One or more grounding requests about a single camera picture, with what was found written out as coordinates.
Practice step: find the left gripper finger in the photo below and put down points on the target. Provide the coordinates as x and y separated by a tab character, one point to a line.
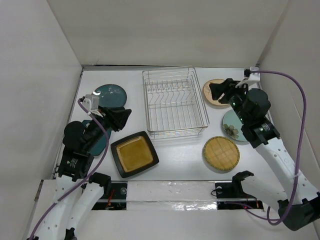
116	113
118	124

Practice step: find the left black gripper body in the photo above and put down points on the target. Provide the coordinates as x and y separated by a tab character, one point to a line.
97	130

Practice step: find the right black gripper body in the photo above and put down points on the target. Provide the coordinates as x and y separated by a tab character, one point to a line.
236	97

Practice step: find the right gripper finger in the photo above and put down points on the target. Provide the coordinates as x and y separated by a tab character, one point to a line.
227	90
217	90

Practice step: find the beige floral round plate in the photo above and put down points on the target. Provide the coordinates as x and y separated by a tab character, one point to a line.
208	95

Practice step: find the light green flower plate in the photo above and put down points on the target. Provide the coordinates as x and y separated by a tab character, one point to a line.
232	125

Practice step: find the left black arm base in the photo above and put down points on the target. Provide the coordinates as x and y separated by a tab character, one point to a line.
115	199

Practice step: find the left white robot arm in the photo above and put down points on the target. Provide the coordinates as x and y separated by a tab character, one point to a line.
78	186

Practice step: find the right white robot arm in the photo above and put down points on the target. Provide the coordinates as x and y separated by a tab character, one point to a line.
298	201

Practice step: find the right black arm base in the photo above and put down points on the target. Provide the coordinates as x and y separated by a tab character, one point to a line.
231	199

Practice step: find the dark teal round plate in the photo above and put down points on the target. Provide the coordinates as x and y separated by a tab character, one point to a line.
111	96

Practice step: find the dark teal oval plate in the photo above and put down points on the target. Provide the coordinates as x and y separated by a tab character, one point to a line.
100	145

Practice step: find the black square amber plate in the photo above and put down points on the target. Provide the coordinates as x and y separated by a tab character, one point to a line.
134	154

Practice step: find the woven bamboo round plate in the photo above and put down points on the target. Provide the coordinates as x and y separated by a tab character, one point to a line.
221	153

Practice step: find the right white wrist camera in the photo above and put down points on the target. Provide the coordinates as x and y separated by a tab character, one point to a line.
251	76

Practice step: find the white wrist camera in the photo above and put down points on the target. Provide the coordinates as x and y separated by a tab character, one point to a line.
251	76
91	102

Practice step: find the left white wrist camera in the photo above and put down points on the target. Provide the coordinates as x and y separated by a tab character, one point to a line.
91	102

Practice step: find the silver wire dish rack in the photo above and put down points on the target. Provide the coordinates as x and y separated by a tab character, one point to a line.
173	102

